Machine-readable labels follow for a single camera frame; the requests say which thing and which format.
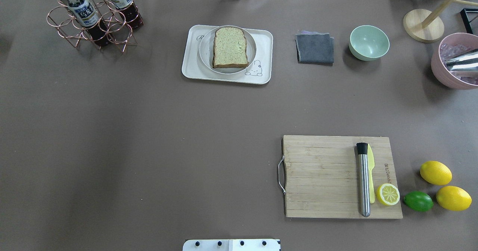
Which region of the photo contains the plain bread slice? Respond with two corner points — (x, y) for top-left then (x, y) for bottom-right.
(212, 27), (249, 68)

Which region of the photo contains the white round plate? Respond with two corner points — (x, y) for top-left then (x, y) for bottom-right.
(199, 26), (257, 75)

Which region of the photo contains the cream serving tray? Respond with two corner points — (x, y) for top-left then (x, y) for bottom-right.
(181, 25), (273, 84)

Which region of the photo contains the grey folded cloth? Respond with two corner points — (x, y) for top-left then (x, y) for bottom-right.
(295, 31), (334, 65)

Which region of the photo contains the bamboo cutting board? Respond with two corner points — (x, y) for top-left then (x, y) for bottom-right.
(282, 135), (398, 219)

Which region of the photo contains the yellow plastic knife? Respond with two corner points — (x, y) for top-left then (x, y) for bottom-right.
(367, 144), (375, 204)

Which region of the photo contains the mint green bowl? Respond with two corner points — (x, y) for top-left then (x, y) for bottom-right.
(349, 25), (390, 61)

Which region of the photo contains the half lemon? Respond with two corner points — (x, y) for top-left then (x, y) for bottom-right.
(376, 183), (400, 206)

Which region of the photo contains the tea bottle middle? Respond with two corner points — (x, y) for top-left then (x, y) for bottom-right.
(111, 0), (144, 29)

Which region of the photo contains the tea bottle front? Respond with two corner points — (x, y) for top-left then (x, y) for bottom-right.
(67, 0), (110, 46)

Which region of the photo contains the green lime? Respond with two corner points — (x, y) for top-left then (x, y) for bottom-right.
(403, 191), (434, 212)

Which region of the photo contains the wooden stand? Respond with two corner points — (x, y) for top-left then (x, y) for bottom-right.
(403, 0), (478, 43)

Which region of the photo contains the pink bowl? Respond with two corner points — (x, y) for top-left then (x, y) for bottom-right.
(431, 32), (477, 90)

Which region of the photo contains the steel scoop in bowl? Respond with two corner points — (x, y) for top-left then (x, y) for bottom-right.
(445, 49), (478, 77)

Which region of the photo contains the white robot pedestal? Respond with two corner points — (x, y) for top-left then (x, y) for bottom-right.
(182, 238), (281, 251)

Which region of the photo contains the copper wire bottle rack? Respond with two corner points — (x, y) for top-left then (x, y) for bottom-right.
(47, 0), (144, 52)

